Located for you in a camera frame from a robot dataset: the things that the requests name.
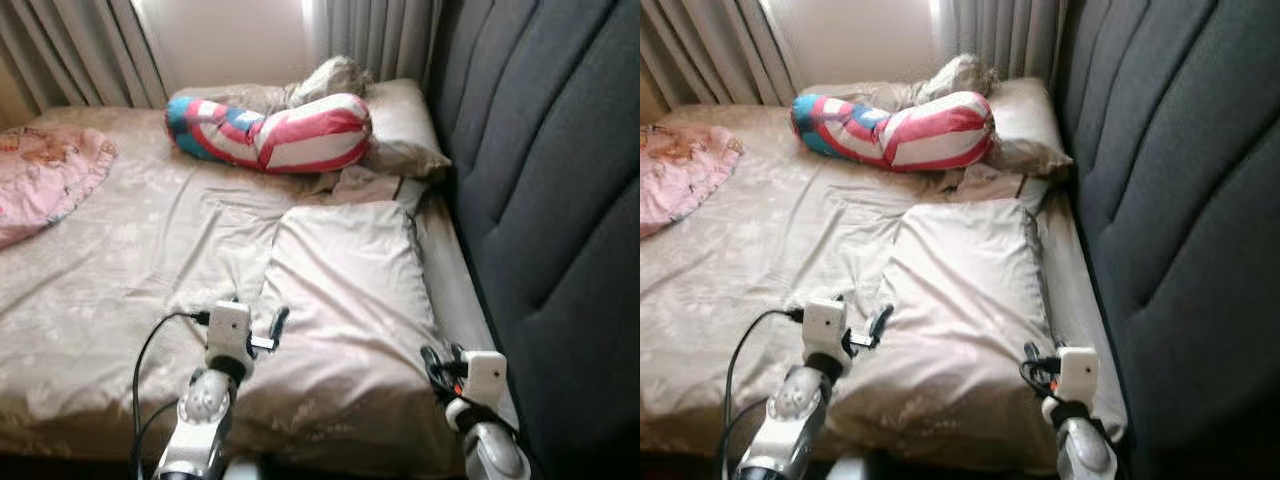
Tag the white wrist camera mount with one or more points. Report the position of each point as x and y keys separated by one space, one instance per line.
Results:
x=228 y=330
x=825 y=327
x=485 y=378
x=1077 y=375

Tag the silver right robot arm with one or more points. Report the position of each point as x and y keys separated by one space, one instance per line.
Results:
x=1085 y=450
x=490 y=450

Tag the crumpled grey floral pillow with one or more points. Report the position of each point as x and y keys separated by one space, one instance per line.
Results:
x=955 y=76
x=330 y=78

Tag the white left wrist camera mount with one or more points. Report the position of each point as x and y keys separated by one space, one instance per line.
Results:
x=825 y=327
x=228 y=330

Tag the grey curtain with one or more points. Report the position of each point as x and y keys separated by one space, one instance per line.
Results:
x=1000 y=35
x=715 y=45
x=80 y=50
x=375 y=35

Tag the folded grey cloth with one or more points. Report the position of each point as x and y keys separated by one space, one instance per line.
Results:
x=370 y=185
x=990 y=183

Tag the bed with grey floral sheet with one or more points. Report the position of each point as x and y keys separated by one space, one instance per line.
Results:
x=150 y=230
x=780 y=230

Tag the large grey floral pillow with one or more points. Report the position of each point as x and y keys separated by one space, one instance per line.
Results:
x=350 y=300
x=960 y=300

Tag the red white blue bolster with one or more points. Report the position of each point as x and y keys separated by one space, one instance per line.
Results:
x=300 y=140
x=925 y=138

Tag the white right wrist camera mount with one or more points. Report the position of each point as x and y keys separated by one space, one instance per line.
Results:
x=485 y=378
x=1077 y=375

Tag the pink cartoon print blanket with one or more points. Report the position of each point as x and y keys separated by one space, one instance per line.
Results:
x=680 y=175
x=45 y=180

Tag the dark grey upholstered headboard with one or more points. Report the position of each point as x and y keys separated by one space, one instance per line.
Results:
x=560 y=200
x=1180 y=200

